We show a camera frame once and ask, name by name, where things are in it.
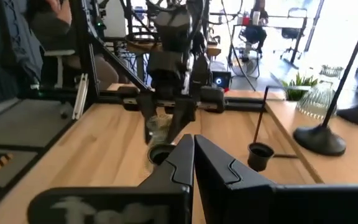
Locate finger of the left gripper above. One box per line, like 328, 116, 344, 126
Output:
166, 98, 197, 144
139, 93, 157, 144

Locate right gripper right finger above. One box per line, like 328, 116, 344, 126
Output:
195, 135, 358, 224

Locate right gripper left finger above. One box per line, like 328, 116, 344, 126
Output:
27, 134, 195, 224

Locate clear ribbed glass candle holder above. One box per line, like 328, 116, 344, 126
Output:
295, 64, 345, 121
145, 113, 175, 147

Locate medium black candlestick holder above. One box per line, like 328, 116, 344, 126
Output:
147, 142, 177, 166

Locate short black candlestick holder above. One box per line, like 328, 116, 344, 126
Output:
247, 142, 275, 172

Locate round wooden side table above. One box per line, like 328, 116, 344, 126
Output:
124, 30, 164, 74

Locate small black screen device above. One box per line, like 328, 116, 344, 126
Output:
211, 70, 232, 90

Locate white plastic strip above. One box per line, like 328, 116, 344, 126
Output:
71, 73, 90, 121

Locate person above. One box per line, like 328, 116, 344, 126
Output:
0, 0, 119, 106
240, 0, 270, 63

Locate white stool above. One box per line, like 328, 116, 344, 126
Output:
44, 49, 76, 90

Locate artificial plant in white pot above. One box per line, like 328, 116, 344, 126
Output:
280, 72, 319, 102

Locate person's hand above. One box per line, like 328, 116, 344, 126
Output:
45, 0, 73, 26

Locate black office chair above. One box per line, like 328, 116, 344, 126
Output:
280, 7, 309, 69

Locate black aluminium frame rails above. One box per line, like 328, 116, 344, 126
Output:
19, 0, 269, 113

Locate wooden shelf riser black frame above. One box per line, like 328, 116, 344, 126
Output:
253, 85, 358, 185

